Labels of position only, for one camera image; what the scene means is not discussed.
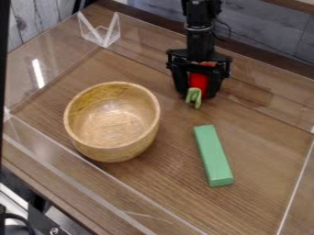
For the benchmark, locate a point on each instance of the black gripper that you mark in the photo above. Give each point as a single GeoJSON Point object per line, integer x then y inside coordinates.
{"type": "Point", "coordinates": [213, 64]}

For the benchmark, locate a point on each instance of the black table mount bracket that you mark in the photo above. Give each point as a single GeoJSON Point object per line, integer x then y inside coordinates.
{"type": "Point", "coordinates": [41, 224]}

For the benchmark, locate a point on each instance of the red plush fruit green leaf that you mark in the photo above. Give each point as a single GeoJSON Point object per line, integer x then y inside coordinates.
{"type": "Point", "coordinates": [197, 89]}

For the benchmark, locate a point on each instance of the green rectangular block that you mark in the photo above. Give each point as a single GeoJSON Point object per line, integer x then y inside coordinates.
{"type": "Point", "coordinates": [213, 159]}

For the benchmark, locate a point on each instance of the wooden bowl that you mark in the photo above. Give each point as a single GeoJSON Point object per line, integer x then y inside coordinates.
{"type": "Point", "coordinates": [111, 120]}

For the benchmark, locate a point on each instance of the clear acrylic tray walls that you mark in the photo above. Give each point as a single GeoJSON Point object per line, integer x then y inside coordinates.
{"type": "Point", "coordinates": [156, 193]}

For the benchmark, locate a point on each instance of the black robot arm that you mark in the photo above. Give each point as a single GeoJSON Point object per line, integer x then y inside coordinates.
{"type": "Point", "coordinates": [200, 13]}

